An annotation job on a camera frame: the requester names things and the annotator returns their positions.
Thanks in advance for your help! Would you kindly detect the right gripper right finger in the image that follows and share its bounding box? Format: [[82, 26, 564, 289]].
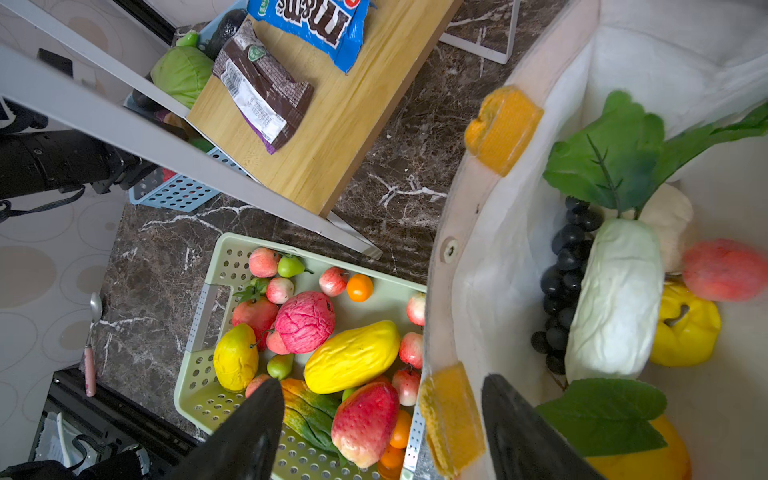
[[481, 374, 602, 479]]

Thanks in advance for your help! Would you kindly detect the white radish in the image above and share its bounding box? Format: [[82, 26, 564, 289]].
[[565, 219, 665, 383]]

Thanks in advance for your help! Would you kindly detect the pink dragon fruit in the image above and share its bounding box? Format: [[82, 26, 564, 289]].
[[275, 291, 336, 354]]

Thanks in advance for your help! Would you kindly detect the small orange tangerine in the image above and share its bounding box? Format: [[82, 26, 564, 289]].
[[346, 274, 374, 303]]

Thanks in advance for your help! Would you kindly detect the dark grape bunch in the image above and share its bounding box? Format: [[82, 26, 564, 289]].
[[530, 196, 603, 376]]

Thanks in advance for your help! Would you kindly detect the leafy green vegetable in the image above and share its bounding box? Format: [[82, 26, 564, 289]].
[[538, 91, 767, 458]]

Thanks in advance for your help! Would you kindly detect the green cabbage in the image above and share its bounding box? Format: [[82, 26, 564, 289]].
[[150, 46, 214, 108]]

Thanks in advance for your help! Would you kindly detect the green orange papaya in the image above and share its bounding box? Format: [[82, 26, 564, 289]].
[[280, 378, 341, 455]]

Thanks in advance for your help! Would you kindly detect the white wire wooden shelf rack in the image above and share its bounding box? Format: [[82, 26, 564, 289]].
[[1, 1, 511, 259]]

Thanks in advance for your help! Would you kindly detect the green plastic fruit basket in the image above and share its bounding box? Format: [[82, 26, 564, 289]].
[[174, 233, 427, 479]]

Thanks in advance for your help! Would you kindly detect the orange round fruit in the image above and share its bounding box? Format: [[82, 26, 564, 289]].
[[586, 415, 692, 480]]

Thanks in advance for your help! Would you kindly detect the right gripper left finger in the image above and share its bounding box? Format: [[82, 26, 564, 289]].
[[167, 379, 285, 480]]

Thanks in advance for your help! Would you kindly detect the metal spoon pink handle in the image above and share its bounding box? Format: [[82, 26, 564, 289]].
[[83, 292, 103, 398]]

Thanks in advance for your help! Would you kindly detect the dark eggplant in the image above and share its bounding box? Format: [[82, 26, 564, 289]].
[[204, 9, 247, 61]]

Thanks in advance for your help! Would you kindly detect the blue plastic vegetable basket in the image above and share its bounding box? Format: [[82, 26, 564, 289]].
[[128, 1, 253, 213]]

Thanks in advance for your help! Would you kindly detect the small green pear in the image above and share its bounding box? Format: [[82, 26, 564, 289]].
[[277, 255, 312, 278]]

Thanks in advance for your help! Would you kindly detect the white grocery tote bag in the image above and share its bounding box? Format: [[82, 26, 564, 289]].
[[422, 1, 767, 479]]

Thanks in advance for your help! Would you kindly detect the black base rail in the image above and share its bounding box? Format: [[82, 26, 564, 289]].
[[1, 367, 199, 479]]

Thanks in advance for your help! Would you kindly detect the small pink peach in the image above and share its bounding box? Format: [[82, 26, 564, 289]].
[[682, 239, 767, 302]]

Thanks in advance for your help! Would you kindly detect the dark snack bar packet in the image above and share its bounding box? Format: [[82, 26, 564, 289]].
[[213, 19, 314, 155]]

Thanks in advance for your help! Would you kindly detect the blue snack packet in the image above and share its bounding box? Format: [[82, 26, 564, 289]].
[[247, 0, 371, 74]]

